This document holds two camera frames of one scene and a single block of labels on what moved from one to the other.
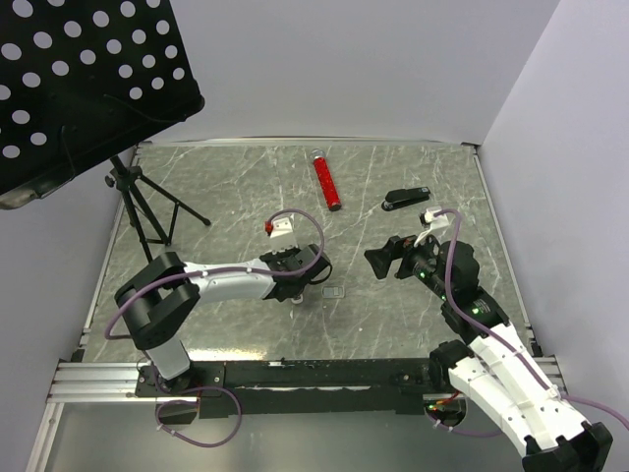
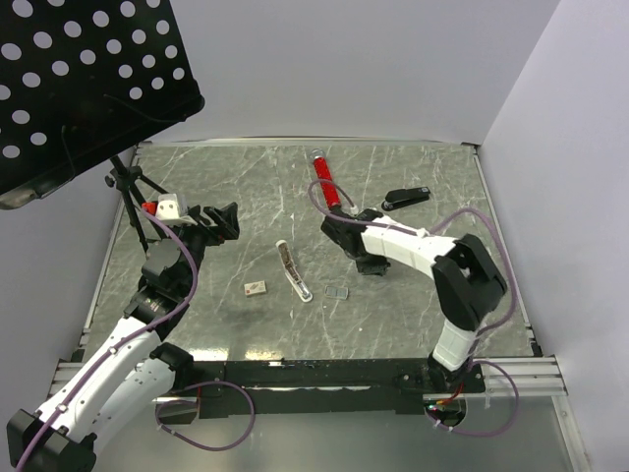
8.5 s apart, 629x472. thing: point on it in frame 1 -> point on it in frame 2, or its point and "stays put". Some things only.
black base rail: x=333 y=388 stays put
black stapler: x=402 y=197 stays put
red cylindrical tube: x=326 y=180 stays put
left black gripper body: x=286 y=253 -> x=196 y=238
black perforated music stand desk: x=81 y=80 stays put
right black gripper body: x=418 y=261 -> x=370 y=265
